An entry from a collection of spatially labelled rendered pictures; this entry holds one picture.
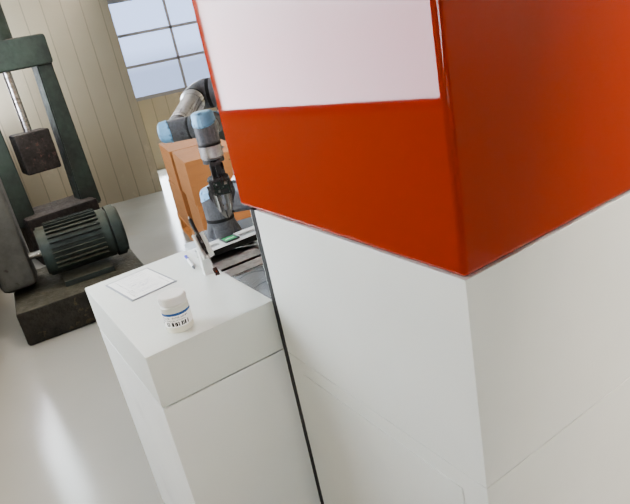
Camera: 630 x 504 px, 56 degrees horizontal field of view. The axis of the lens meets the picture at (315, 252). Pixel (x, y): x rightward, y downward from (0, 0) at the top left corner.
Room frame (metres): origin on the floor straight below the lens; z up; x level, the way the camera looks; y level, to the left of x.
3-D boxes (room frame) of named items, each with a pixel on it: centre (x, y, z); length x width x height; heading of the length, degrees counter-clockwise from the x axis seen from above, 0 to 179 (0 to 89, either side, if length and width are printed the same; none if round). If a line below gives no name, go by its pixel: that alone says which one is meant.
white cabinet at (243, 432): (1.73, 0.18, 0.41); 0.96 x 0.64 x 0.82; 120
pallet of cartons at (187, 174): (5.00, 0.58, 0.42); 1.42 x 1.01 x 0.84; 15
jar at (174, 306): (1.34, 0.37, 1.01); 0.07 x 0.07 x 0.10
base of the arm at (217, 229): (2.34, 0.36, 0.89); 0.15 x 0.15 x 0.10
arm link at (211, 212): (2.34, 0.35, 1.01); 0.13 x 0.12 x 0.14; 84
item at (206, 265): (1.65, 0.32, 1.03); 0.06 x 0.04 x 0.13; 30
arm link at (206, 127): (1.93, 0.27, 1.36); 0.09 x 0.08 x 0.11; 174
